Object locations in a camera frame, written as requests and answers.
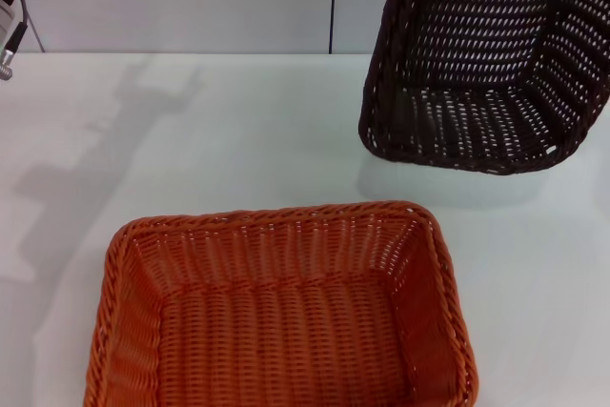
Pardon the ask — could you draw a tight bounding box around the orange woven plastic basket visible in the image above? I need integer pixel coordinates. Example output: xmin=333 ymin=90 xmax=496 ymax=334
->
xmin=83 ymin=200 xmax=479 ymax=407

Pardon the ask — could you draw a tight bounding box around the black wrist cable with connector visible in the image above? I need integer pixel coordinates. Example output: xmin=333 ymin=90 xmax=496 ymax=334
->
xmin=3 ymin=0 xmax=31 ymax=80

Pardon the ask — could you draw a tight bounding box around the dark brown woven plastic basket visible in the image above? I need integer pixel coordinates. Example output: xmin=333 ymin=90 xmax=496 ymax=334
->
xmin=359 ymin=0 xmax=610 ymax=175

